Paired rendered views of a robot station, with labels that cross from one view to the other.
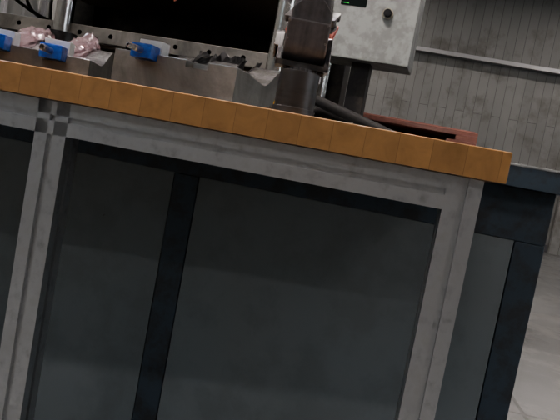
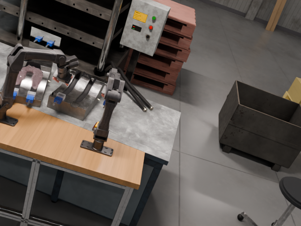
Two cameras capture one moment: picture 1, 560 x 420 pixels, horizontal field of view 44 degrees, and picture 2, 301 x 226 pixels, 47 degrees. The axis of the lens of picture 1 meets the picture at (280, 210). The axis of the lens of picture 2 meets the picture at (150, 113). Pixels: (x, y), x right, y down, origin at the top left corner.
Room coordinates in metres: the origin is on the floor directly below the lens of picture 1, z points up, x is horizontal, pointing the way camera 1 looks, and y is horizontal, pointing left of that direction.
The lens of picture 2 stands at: (-0.63, 0.15, 2.12)
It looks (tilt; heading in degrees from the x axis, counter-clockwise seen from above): 29 degrees down; 347
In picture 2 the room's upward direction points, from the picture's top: 21 degrees clockwise
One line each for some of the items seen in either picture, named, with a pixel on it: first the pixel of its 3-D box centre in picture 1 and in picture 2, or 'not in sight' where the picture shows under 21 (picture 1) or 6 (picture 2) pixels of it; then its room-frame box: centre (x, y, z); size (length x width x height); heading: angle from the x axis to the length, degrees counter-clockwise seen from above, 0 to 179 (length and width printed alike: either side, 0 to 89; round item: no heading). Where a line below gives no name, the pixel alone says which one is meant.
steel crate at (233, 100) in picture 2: not in sight; (259, 125); (2.88, -1.95, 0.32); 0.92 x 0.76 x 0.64; 81
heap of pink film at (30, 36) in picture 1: (62, 44); (30, 73); (1.61, 0.56, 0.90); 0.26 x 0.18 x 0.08; 4
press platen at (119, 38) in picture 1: (157, 57); (60, 14); (2.65, 0.56, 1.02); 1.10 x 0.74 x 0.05; 77
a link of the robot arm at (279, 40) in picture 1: (302, 53); (100, 134); (1.10, 0.01, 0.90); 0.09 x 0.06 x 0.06; 91
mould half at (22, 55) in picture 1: (57, 62); (28, 78); (1.61, 0.57, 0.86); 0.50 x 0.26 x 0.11; 4
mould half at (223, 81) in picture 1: (215, 87); (80, 90); (1.61, 0.20, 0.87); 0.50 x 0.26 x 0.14; 167
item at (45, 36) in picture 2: not in sight; (57, 33); (2.52, 0.54, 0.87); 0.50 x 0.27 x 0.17; 167
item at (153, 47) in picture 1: (142, 51); (57, 101); (1.36, 0.32, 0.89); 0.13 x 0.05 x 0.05; 167
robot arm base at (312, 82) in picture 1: (296, 94); (98, 143); (1.09, 0.01, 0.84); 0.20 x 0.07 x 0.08; 84
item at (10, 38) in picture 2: not in sight; (53, 41); (2.60, 0.57, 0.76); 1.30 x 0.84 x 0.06; 77
